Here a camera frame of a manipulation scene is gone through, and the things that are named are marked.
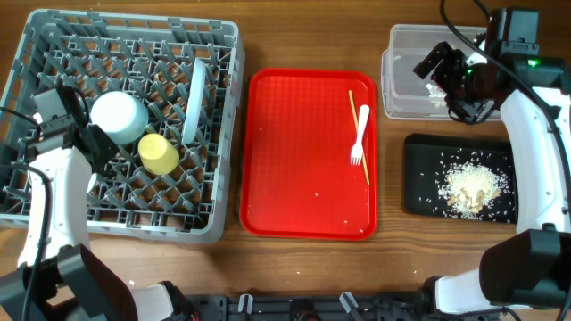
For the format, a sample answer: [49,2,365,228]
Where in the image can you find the wooden chopstick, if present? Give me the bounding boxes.
[348,90,370,185]

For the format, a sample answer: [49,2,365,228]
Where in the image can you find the yellow plastic cup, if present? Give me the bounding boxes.
[137,134,179,176]

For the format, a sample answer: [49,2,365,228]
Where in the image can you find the clear plastic bin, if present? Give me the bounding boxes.
[381,24,484,120]

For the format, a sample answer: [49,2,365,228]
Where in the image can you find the white plastic fork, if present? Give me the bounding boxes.
[351,104,370,165]

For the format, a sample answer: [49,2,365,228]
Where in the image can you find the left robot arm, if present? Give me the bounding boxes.
[1,86,186,320]

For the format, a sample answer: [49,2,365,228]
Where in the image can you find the black waste tray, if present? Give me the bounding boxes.
[403,134,517,224]

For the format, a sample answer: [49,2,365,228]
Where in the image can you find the red serving tray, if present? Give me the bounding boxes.
[239,68,378,241]

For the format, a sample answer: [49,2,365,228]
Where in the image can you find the light green bowl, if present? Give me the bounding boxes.
[87,173,98,193]

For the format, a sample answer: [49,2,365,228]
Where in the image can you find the light blue bowl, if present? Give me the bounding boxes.
[90,91,149,145]

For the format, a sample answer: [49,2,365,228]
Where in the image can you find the white napkin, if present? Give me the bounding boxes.
[426,84,447,98]

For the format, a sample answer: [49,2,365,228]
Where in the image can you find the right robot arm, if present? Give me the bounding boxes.
[415,7,570,319]

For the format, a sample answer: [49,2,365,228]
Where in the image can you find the grey dishwasher rack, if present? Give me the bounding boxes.
[1,9,245,243]

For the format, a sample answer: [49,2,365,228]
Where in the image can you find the rice food scraps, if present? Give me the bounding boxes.
[417,150,514,222]

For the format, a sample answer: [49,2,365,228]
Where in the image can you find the light blue plate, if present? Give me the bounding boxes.
[181,58,206,144]

